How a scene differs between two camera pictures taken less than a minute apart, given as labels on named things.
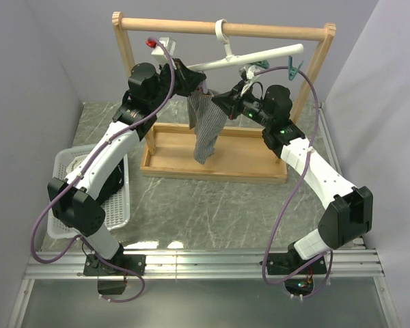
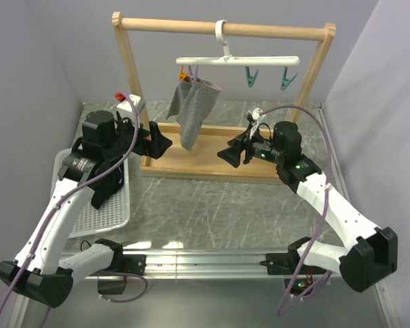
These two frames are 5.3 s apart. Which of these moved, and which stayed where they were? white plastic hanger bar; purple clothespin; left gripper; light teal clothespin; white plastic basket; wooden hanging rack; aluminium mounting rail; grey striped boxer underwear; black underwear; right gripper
Moved: white plastic hanger bar; grey striped boxer underwear; light teal clothespin; left gripper; purple clothespin; right gripper
Stayed: aluminium mounting rail; wooden hanging rack; white plastic basket; black underwear
